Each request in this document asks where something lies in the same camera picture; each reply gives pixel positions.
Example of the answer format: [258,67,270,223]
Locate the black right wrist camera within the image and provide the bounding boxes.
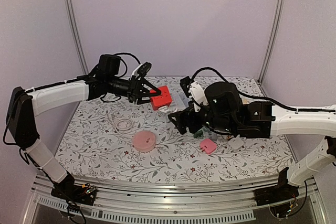
[180,77,208,112]

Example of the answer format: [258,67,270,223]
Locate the aluminium left corner post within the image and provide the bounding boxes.
[64,0,89,74]

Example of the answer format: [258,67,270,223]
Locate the red cube socket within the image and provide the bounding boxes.
[150,86,173,111]

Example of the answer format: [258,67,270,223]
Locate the white plug adapter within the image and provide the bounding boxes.
[227,136,244,150]

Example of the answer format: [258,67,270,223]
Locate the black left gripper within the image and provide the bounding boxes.
[107,75,161,105]

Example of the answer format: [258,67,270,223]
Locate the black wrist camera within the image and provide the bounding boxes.
[180,77,208,112]
[131,62,152,78]

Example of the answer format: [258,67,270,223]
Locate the aluminium corner post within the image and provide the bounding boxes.
[258,0,285,85]
[64,0,89,74]

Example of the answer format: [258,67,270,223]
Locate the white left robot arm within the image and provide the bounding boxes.
[4,53,161,200]

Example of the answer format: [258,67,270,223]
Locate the pink coiled cable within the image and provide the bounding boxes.
[106,112,134,132]

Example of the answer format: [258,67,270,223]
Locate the aluminium front rail frame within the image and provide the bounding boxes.
[22,174,328,224]

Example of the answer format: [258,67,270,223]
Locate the green plug adapter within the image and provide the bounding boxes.
[193,129,204,138]

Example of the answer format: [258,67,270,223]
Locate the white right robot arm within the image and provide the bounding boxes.
[168,81,335,201]

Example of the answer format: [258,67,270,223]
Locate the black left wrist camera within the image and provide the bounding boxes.
[131,62,152,78]

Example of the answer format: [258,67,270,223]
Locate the aluminium right corner post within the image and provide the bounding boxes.
[258,0,285,85]

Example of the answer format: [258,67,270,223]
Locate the round pink socket base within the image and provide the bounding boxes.
[132,131,156,153]

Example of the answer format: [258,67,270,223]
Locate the pink plug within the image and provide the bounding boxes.
[200,138,217,154]

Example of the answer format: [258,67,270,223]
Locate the white multicolour power strip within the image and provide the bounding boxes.
[159,92,188,114]

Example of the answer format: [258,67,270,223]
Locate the floral patterned table mat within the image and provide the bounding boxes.
[52,76,295,184]

